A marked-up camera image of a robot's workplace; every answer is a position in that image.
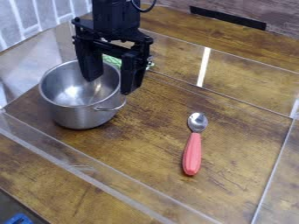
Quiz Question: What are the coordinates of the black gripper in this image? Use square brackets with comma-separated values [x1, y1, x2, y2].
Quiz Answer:
[71, 17, 154, 95]

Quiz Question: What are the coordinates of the pink handled metal spoon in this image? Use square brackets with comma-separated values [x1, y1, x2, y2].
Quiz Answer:
[182, 112, 209, 176]

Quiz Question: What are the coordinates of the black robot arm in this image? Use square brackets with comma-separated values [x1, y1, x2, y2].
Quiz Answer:
[71, 0, 157, 95]

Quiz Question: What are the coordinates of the green bitter gourd toy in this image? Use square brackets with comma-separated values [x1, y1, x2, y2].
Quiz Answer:
[102, 53, 155, 71]

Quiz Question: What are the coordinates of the stainless steel pot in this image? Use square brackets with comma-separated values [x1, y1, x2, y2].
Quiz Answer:
[39, 60, 127, 130]

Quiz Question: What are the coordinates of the clear acrylic barrier panel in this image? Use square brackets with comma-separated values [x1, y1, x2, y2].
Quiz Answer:
[0, 27, 299, 224]

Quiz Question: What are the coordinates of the blue object at corner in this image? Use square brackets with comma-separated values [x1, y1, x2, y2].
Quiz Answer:
[4, 213, 34, 224]

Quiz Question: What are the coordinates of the black cable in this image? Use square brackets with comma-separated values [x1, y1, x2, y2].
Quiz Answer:
[130, 0, 159, 14]

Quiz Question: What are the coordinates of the black wall strip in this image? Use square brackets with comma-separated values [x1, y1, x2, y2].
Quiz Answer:
[190, 6, 267, 31]

